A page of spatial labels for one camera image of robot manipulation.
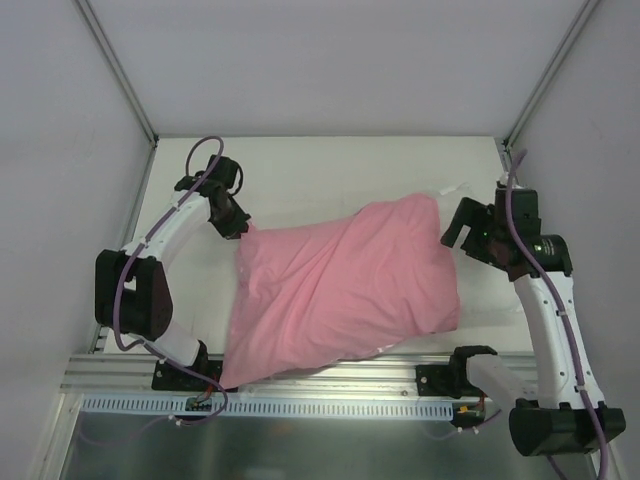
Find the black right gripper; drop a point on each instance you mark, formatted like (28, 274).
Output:
(473, 232)

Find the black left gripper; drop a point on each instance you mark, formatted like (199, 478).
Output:
(233, 223)

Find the pink pillowcase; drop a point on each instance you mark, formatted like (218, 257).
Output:
(345, 285)

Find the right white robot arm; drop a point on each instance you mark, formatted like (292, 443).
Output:
(566, 412)

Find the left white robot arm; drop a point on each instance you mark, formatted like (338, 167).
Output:
(132, 295)

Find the right aluminium frame post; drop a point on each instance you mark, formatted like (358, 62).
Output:
(552, 68)

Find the aluminium frame post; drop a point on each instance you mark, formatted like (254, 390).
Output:
(552, 68)
(99, 35)

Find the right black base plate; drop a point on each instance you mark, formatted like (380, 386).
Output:
(437, 380)

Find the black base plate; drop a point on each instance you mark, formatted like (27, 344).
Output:
(168, 378)
(437, 380)

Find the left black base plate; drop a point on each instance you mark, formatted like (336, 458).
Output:
(168, 378)

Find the left aluminium frame post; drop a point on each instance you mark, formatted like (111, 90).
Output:
(99, 35)

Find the aluminium mounting rail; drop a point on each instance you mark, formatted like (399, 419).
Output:
(384, 377)

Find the white slotted cable duct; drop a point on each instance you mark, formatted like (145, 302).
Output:
(270, 407)

